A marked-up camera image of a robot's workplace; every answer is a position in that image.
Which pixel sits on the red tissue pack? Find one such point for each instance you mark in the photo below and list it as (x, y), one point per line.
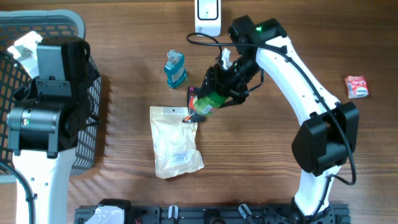
(357, 87)

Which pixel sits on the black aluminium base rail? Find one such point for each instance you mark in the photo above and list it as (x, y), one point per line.
(112, 210)

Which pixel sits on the beige plastic pouch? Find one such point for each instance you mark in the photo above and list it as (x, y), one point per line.
(174, 144)

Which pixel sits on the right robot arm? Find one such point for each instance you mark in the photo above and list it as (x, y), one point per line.
(326, 139)

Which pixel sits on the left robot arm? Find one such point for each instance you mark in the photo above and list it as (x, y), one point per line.
(45, 127)

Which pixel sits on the black red packaged item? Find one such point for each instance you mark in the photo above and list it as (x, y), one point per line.
(193, 116)

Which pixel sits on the blue mouthwash bottle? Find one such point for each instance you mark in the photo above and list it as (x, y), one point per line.
(175, 68)

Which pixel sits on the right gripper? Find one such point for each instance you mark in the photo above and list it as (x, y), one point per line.
(217, 77)

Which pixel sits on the white barcode scanner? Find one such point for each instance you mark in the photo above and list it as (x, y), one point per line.
(208, 17)

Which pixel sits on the grey plastic shopping basket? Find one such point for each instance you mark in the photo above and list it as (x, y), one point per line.
(62, 22)

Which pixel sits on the green lid jar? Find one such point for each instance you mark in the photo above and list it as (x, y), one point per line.
(208, 104)

